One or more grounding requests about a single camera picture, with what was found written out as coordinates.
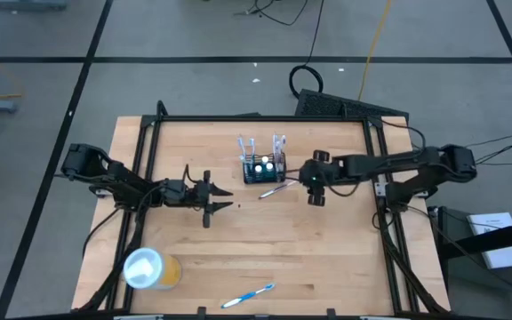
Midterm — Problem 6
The yellow cable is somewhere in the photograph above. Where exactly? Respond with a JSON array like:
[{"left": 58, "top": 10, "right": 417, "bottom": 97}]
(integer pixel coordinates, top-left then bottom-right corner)
[{"left": 356, "top": 0, "right": 393, "bottom": 102}]

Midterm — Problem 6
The black wire basket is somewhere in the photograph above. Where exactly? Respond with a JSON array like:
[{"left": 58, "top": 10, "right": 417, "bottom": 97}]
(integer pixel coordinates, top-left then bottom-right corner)
[{"left": 242, "top": 152, "right": 288, "bottom": 186}]

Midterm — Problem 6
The white booklet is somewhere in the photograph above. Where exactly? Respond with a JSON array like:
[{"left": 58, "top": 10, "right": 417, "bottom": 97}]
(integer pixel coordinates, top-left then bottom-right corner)
[{"left": 465, "top": 212, "right": 512, "bottom": 270}]

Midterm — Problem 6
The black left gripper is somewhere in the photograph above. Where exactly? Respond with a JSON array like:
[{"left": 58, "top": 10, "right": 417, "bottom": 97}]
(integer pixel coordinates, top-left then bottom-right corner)
[{"left": 161, "top": 170, "right": 236, "bottom": 229}]

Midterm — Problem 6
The black side cart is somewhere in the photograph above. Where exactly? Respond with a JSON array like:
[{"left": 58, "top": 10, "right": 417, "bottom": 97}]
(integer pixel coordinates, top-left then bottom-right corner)
[{"left": 427, "top": 204, "right": 512, "bottom": 320}]

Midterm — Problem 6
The black aluminium table frame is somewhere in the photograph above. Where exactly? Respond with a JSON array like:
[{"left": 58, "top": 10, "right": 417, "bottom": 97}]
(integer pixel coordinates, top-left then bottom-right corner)
[{"left": 77, "top": 100, "right": 451, "bottom": 320}]

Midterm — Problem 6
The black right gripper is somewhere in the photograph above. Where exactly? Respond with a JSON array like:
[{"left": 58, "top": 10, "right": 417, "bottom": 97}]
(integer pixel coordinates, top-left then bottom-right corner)
[{"left": 285, "top": 149, "right": 344, "bottom": 208}]

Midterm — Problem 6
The black mesh equipment box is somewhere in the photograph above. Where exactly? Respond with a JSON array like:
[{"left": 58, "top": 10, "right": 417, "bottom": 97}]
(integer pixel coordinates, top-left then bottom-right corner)
[{"left": 293, "top": 88, "right": 411, "bottom": 120}]

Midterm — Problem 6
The black coiled floor cable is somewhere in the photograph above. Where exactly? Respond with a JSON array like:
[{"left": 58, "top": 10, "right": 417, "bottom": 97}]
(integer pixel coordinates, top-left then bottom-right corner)
[{"left": 288, "top": 0, "right": 326, "bottom": 101}]

